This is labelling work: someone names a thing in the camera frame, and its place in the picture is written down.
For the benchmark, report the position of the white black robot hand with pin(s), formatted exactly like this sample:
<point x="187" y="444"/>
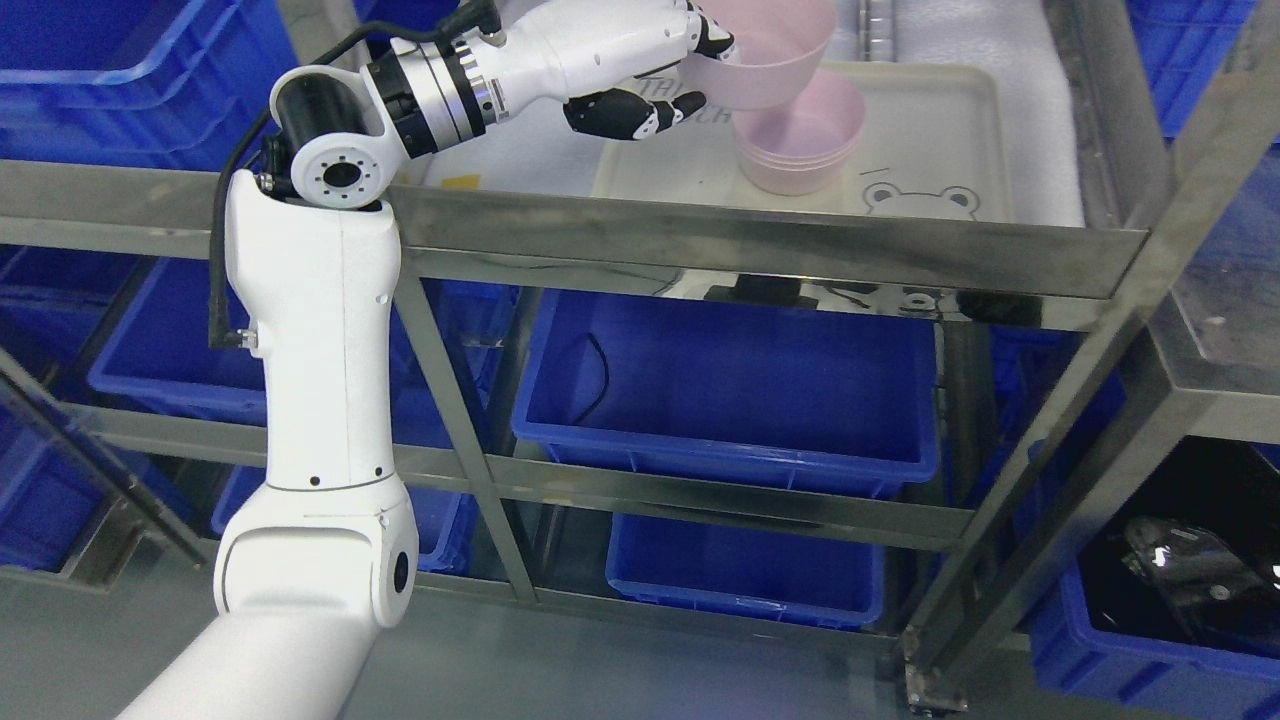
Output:
<point x="578" y="53"/>

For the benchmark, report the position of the pink ikea bowl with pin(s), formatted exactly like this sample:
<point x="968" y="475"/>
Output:
<point x="779" y="45"/>

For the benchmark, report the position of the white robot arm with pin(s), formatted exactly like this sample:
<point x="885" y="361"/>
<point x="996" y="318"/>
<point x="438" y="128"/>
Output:
<point x="320" y="559"/>

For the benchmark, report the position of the blue bin shelf centre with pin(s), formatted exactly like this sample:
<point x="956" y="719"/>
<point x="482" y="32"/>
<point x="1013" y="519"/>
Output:
<point x="831" y="403"/>

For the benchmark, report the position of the blue bin shelf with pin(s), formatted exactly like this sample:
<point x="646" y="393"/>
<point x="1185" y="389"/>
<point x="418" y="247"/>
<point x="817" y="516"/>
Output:
<point x="756" y="574"/>
<point x="158" y="355"/>
<point x="831" y="403"/>

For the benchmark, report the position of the blue bin shelf left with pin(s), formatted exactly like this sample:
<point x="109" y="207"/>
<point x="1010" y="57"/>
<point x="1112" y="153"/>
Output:
<point x="158" y="355"/>

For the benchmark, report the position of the blue bin shelf bottom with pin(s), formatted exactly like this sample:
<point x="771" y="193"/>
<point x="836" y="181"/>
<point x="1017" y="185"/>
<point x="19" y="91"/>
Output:
<point x="756" y="574"/>

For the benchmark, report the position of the steel shelf rack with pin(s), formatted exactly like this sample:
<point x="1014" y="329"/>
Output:
<point x="473" y="648"/>

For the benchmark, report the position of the stacked pink bowls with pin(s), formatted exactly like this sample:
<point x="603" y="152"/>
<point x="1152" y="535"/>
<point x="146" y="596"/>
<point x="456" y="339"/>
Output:
<point x="800" y="147"/>

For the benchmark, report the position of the beige bear tray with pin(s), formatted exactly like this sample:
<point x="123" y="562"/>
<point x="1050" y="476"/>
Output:
<point x="932" y="147"/>

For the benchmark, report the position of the blue bin far left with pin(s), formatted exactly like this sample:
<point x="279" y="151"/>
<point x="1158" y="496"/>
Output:
<point x="147" y="84"/>

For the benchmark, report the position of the blue bin under table left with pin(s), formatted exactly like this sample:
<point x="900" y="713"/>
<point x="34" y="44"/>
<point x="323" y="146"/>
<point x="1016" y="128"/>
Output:
<point x="1102" y="633"/>

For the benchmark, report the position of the black helmet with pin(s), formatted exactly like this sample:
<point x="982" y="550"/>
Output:
<point x="1221" y="593"/>

